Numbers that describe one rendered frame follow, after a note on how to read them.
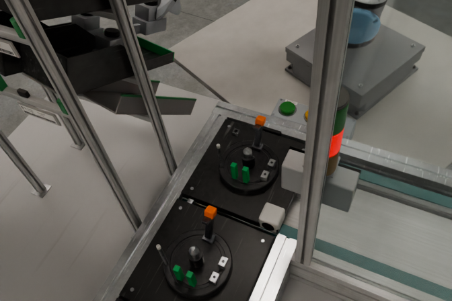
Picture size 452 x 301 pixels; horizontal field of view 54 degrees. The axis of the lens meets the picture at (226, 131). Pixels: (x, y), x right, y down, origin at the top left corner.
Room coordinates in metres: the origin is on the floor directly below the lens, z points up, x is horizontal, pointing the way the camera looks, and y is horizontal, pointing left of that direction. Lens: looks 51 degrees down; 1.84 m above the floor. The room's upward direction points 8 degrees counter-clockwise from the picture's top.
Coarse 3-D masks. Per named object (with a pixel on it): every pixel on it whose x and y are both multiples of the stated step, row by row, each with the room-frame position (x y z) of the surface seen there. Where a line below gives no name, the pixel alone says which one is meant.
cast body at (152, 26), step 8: (136, 8) 0.83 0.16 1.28; (144, 8) 0.81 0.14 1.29; (152, 8) 0.81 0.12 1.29; (136, 16) 0.82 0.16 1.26; (144, 16) 0.81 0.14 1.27; (152, 16) 0.80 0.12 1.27; (136, 24) 0.80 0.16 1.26; (144, 24) 0.79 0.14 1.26; (152, 24) 0.80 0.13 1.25; (160, 24) 0.81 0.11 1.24; (136, 32) 0.79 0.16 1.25; (144, 32) 0.79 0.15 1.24; (152, 32) 0.80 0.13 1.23
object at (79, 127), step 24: (24, 0) 0.51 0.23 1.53; (120, 0) 0.65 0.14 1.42; (24, 24) 0.50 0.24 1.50; (120, 24) 0.65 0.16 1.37; (48, 48) 0.50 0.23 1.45; (48, 72) 0.50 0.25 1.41; (144, 72) 0.65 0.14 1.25; (48, 96) 0.82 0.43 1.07; (72, 96) 0.51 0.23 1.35; (144, 96) 0.64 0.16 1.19; (72, 120) 0.50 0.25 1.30; (0, 144) 0.67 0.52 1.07; (72, 144) 0.82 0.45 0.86; (96, 144) 0.51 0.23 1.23; (168, 144) 0.65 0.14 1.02; (24, 168) 0.67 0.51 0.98; (168, 168) 0.64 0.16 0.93; (120, 192) 0.50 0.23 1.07
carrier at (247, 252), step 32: (192, 224) 0.46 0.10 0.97; (224, 224) 0.44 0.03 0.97; (160, 256) 0.39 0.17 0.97; (192, 256) 0.35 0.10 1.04; (224, 256) 0.37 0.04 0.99; (256, 256) 0.36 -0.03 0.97; (128, 288) 0.33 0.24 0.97; (160, 288) 0.33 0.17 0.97; (192, 288) 0.31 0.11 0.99; (224, 288) 0.31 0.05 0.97
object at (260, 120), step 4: (260, 116) 0.65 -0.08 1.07; (256, 120) 0.64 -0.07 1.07; (260, 120) 0.64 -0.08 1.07; (264, 120) 0.64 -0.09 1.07; (256, 124) 0.63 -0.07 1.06; (260, 124) 0.63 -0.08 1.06; (256, 128) 0.62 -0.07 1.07; (260, 128) 0.63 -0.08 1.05; (256, 132) 0.63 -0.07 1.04; (260, 132) 0.63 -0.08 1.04; (256, 136) 0.63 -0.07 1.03; (260, 136) 0.63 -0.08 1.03; (256, 140) 0.62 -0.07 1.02; (260, 140) 0.62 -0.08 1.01; (256, 144) 0.62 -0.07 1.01; (260, 144) 0.62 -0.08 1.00
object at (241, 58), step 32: (256, 0) 1.39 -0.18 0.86; (288, 0) 1.37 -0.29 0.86; (224, 32) 1.23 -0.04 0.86; (256, 32) 1.21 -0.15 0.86; (288, 32) 1.18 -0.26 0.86; (192, 64) 1.09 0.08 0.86; (224, 64) 1.07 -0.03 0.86; (256, 64) 1.05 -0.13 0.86; (288, 64) 1.03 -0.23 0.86; (224, 96) 0.93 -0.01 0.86; (256, 96) 0.91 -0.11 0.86; (288, 96) 0.89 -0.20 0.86
